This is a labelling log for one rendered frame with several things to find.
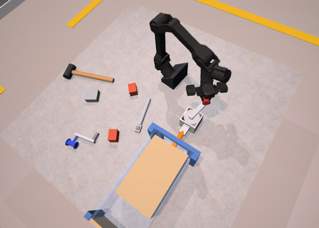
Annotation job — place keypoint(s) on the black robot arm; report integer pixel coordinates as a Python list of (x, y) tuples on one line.
[(201, 54)]

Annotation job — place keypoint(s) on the red-orange cube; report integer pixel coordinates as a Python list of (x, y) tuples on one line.
[(113, 135), (132, 89)]

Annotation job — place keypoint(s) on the black rubber mallet with wooden handle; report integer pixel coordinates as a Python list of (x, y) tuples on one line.
[(71, 69)]

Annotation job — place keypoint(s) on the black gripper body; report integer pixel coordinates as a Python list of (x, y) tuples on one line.
[(191, 89)]

